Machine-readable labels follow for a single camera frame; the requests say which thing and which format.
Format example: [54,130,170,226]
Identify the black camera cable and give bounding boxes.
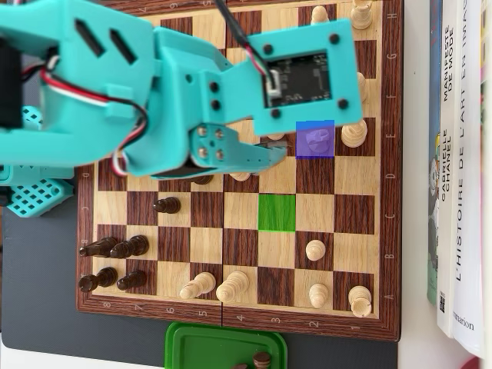
[213,0,280,95]

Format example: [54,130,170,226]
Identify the dark grey table mat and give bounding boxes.
[0,76,401,369]

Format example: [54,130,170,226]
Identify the pink round object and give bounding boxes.
[459,355,492,369]

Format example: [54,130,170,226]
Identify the light wooden rook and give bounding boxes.
[351,0,374,31]
[347,285,373,317]

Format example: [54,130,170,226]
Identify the light wooden bishop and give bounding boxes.
[179,271,217,301]
[356,72,368,104]

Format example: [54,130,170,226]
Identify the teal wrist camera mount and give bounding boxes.
[203,17,364,138]

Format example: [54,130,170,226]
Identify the book with colourful page edge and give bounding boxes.
[478,0,492,362]

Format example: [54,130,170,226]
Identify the light wooden king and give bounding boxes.
[341,119,368,149]

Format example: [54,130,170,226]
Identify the red white black servo wire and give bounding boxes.
[40,71,150,178]
[21,53,62,81]

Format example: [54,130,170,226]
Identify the dark wooden rook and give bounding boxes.
[78,267,119,291]

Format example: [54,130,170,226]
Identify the teal illustrated book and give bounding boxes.
[425,0,443,307]

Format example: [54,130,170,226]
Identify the light wooden knight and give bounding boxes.
[304,129,331,154]

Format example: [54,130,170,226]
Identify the wooden folding chess board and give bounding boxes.
[75,0,401,343]

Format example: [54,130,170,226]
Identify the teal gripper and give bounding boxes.
[125,26,288,181]

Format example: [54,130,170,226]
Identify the white Gabrielle Chanel book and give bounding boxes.
[436,0,462,338]

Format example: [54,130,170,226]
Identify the white art history book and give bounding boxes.
[451,0,485,357]

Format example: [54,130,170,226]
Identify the green plastic tray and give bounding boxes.
[164,321,288,369]

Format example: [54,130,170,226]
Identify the light wooden queen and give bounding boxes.
[215,270,251,303]

